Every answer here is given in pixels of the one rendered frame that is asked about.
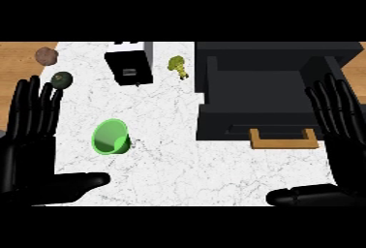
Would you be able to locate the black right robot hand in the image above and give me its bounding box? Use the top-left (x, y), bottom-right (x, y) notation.
top-left (264, 73), bottom-right (366, 207)

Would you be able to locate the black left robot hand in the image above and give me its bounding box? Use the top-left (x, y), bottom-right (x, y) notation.
top-left (0, 75), bottom-right (112, 207)

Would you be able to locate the green plastic cup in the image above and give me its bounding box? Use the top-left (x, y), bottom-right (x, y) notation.
top-left (90, 118), bottom-right (131, 156)

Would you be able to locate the dark grey open drawer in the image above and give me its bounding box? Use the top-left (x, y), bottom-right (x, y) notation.
top-left (195, 55), bottom-right (351, 141)

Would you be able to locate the dark green avocado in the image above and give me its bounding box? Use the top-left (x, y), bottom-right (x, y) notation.
top-left (50, 71), bottom-right (74, 90)

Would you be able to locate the brown potato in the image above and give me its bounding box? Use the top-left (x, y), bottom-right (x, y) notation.
top-left (34, 46), bottom-right (60, 67)

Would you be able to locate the dark grey cabinet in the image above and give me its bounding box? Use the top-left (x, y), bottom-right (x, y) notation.
top-left (193, 42), bottom-right (366, 95)

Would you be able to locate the black and white appliance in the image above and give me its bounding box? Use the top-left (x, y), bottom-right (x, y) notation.
top-left (103, 42), bottom-right (156, 87)

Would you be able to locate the green broccoli floret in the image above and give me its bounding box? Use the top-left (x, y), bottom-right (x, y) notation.
top-left (165, 55), bottom-right (190, 81)

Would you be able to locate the wooden drawer handle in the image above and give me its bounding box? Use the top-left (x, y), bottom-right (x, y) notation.
top-left (249, 128), bottom-right (320, 150)

